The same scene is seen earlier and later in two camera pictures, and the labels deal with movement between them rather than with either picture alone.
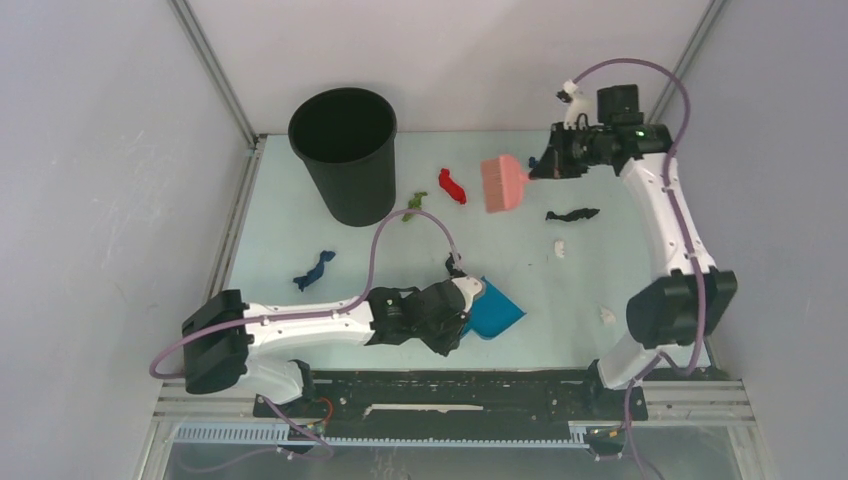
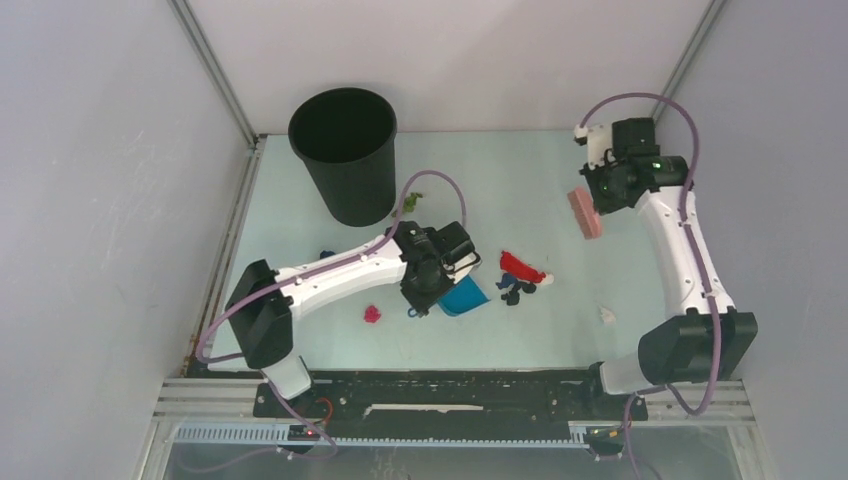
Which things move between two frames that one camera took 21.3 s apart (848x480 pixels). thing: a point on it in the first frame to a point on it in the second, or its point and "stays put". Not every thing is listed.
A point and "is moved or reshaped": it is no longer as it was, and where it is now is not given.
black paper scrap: [452, 271] to [513, 296]
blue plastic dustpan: [492, 312] is moved or reshaped
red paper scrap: [450, 187] to [515, 266]
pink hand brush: [503, 183] to [588, 219]
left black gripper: [451, 340] to [420, 304]
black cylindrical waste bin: [345, 138] stays put
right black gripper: [557, 154] to [603, 205]
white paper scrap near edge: [607, 316] stays put
